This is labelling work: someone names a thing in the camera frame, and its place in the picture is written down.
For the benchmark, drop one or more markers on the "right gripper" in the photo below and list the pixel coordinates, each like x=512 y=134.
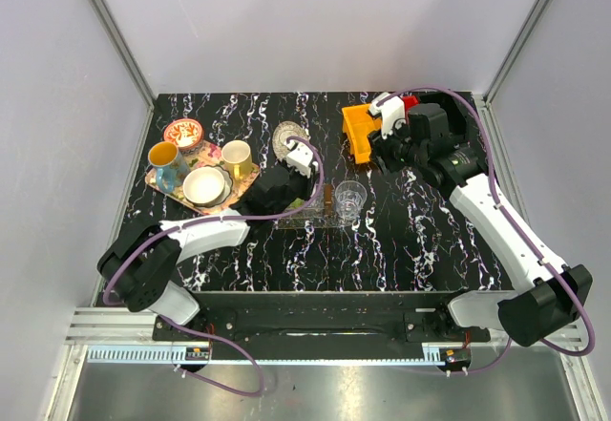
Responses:
x=381 y=148

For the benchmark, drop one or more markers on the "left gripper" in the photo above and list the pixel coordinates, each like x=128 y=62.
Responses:
x=308 y=182

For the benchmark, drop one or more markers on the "green toothpaste tube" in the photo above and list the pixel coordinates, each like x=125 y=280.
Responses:
x=298 y=205

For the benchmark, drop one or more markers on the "clear toothbrush holder rack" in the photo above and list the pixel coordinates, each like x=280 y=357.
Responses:
x=320 y=211

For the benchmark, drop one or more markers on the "clear glass tumbler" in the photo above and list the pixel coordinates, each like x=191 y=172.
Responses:
x=349 y=199

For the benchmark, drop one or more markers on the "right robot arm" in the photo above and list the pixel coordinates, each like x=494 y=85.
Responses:
x=431 y=134

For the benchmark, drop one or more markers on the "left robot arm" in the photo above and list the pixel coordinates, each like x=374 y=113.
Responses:
x=139 y=264

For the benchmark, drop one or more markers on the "clear acrylic tray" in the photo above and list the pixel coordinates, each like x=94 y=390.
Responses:
x=335 y=222

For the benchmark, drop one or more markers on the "floral serving tray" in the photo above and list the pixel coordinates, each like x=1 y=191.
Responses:
x=208 y=155

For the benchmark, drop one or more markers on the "yellow bin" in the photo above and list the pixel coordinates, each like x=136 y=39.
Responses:
x=357 y=125

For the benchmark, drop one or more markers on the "red bin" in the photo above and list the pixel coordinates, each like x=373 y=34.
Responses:
x=409 y=101

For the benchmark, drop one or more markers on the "speckled saucer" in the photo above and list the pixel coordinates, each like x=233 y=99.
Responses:
x=280 y=140

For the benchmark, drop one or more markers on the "black bin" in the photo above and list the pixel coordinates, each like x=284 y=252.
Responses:
x=459 y=118

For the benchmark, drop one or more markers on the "yellow mug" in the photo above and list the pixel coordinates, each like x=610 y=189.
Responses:
x=237 y=159

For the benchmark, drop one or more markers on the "white scalloped bowl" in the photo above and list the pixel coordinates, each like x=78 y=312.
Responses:
x=207 y=186

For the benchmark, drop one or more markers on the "orange patterned bowl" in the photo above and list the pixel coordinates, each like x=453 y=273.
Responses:
x=185 y=133

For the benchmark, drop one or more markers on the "blue butterfly mug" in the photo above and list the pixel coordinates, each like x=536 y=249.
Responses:
x=171 y=167

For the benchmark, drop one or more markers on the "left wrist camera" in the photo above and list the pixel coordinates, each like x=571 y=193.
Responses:
x=301 y=158

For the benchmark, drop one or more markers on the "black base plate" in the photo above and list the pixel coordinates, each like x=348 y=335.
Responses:
x=413 y=317

